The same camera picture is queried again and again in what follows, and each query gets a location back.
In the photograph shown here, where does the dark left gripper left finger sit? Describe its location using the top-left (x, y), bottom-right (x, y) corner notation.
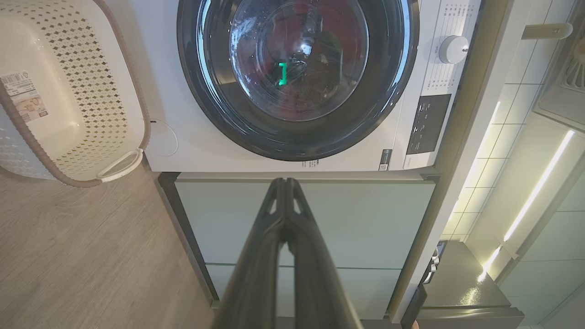
top-left (211, 178), bottom-right (288, 329)

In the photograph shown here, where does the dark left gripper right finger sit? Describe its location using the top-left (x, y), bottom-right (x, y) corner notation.
top-left (286, 178), bottom-right (364, 329)

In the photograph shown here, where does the round glass washing machine door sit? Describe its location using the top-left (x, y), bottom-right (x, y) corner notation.
top-left (177, 0), bottom-right (420, 161)

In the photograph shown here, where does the white front-load washing machine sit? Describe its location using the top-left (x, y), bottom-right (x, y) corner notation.
top-left (105, 0), bottom-right (485, 173)

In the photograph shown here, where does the white perforated laundry basket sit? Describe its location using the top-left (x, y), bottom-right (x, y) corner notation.
top-left (0, 0), bottom-right (151, 188)

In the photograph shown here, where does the pale blue-green cabinet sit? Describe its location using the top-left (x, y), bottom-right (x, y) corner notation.
top-left (158, 171), bottom-right (437, 320)

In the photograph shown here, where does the oval washer filter cover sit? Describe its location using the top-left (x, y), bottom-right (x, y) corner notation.
top-left (145, 120), bottom-right (179, 158)

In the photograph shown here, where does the grey countertop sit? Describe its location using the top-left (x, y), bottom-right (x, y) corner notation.
top-left (388, 0), bottom-right (535, 324)

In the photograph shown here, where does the dark washer display panel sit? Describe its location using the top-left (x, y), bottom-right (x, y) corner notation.
top-left (406, 94), bottom-right (452, 155)

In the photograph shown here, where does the LED light strip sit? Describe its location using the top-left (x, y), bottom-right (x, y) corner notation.
top-left (478, 130), bottom-right (575, 282)

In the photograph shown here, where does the white washer control knob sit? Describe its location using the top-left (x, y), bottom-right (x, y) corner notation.
top-left (439, 35), bottom-right (470, 64)

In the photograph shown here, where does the paper product label sticker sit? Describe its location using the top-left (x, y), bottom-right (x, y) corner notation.
top-left (0, 71), bottom-right (48, 123)

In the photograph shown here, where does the grey range hood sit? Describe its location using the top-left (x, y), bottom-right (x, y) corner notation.
top-left (532, 0), bottom-right (585, 133)

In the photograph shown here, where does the beige wall rail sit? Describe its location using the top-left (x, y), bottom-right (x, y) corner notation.
top-left (521, 23), bottom-right (574, 40)

